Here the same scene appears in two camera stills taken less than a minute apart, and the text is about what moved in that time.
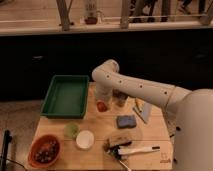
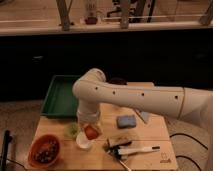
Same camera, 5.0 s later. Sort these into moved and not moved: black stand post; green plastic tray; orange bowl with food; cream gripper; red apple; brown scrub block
Moved: cream gripper; red apple
Not moved: black stand post; orange bowl with food; brown scrub block; green plastic tray
